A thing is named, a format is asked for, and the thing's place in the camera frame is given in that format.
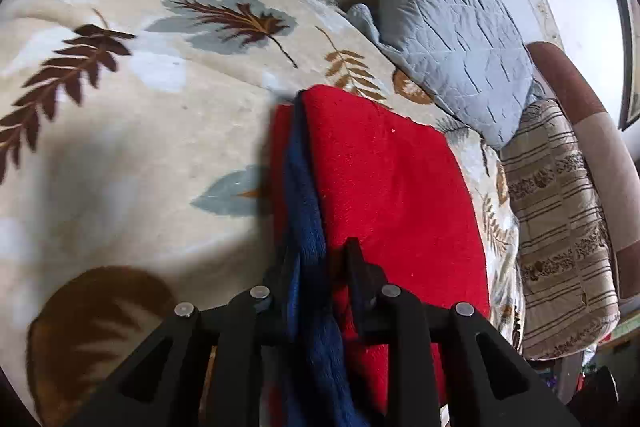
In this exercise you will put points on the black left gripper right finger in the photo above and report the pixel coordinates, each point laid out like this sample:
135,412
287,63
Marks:
487,382

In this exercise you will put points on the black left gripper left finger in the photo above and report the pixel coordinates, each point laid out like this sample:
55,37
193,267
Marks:
223,366

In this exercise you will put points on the blue and red sweater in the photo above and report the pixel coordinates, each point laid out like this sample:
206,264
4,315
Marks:
343,167

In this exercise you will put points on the striped beige mattress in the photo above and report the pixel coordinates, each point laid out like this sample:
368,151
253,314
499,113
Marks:
564,252

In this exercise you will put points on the leaf pattern fleece blanket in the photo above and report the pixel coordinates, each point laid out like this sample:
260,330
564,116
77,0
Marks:
134,153

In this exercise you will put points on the grey quilted pillow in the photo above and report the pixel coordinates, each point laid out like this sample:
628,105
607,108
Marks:
467,54

